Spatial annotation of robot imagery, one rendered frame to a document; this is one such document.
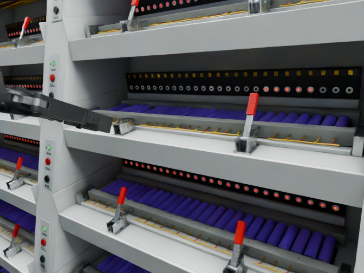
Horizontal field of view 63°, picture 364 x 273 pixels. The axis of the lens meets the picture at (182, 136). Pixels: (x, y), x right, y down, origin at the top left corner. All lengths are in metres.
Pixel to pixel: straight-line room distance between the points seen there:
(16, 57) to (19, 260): 0.58
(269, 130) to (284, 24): 0.16
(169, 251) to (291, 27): 0.42
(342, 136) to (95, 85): 0.57
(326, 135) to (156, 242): 0.35
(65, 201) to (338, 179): 0.60
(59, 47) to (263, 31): 0.49
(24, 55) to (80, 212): 0.45
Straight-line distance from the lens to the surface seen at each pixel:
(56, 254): 0.83
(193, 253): 0.57
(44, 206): 0.83
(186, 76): 0.69
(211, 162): 0.47
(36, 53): 0.88
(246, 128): 0.46
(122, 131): 0.60
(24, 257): 1.03
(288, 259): 0.52
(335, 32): 0.44
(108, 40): 0.65
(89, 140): 0.67
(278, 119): 0.54
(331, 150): 0.45
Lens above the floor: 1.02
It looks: 4 degrees down
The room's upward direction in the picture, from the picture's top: 5 degrees clockwise
